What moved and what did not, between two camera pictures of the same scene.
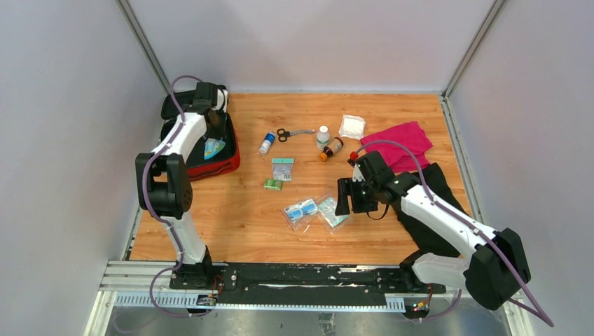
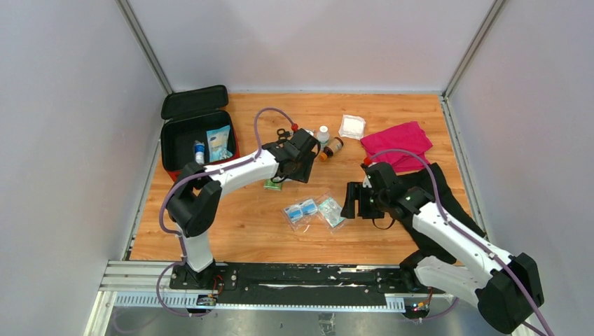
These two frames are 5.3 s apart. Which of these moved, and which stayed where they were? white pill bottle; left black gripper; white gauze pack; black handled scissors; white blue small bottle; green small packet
Moved: left black gripper; white blue small bottle
Stayed: black handled scissors; green small packet; white pill bottle; white gauze pack
